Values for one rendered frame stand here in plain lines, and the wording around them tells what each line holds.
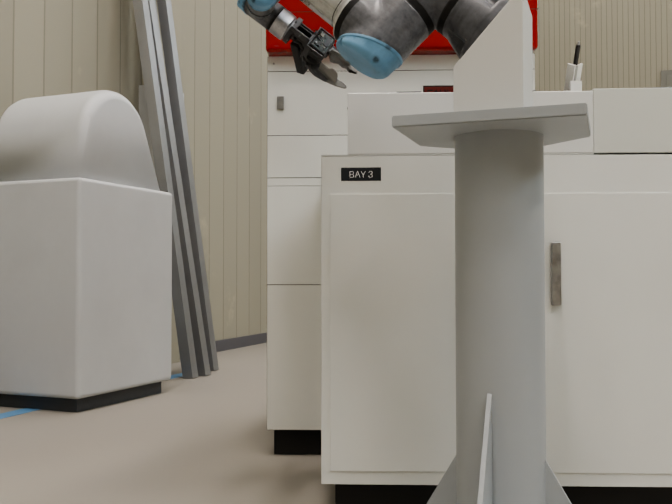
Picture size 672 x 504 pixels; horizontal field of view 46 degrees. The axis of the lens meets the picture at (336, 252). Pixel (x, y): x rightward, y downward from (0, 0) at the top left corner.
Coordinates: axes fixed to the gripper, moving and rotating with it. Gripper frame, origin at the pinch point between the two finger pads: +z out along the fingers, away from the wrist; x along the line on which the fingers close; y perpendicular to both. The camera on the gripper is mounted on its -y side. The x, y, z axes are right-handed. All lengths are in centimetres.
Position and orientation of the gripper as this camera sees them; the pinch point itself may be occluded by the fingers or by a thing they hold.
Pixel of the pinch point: (346, 78)
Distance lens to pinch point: 224.1
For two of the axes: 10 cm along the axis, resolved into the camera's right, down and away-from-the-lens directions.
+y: 2.9, -2.0, -9.3
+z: 8.0, 5.9, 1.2
